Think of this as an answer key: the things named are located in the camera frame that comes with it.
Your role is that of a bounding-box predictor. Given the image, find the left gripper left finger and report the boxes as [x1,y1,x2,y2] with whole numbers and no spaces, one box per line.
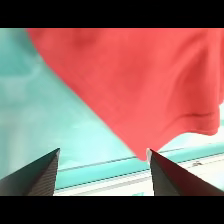
[0,147,61,197]

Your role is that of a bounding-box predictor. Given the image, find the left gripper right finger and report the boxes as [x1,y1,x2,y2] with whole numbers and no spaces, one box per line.
[148,148,224,197]

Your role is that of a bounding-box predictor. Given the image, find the red T-shirt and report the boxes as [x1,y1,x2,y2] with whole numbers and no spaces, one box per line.
[25,27,224,162]

